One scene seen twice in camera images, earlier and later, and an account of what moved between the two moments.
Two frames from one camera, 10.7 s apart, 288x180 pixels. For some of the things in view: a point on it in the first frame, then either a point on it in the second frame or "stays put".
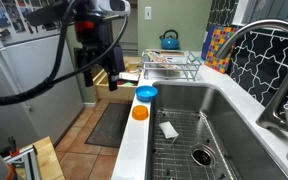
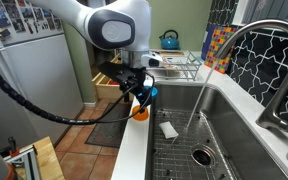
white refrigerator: x=20 y=53 stays put
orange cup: x=140 y=113 stays put
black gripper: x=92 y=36 → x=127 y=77
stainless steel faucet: x=281 y=114 stays put
